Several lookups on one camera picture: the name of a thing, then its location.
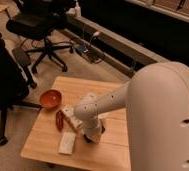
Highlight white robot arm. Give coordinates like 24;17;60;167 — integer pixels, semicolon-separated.
74;62;189;171

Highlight white rectangular sponge block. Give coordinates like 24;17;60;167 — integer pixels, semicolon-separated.
59;132;76;155

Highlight red chili pepper toy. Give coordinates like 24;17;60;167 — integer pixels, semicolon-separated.
56;111;64;132

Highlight orange bowl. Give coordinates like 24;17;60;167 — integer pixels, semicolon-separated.
39;89;62;110

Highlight black office chair left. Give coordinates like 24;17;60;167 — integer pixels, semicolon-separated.
0;33;40;146

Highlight black office chair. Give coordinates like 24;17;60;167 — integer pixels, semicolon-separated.
0;33;40;146
6;0;75;73

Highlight white spray bottle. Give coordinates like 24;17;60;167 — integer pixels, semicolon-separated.
68;0;81;17

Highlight black office chair centre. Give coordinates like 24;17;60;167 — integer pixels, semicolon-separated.
6;0;75;73

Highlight power strip with cables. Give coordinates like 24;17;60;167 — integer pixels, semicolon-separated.
75;31;106;64

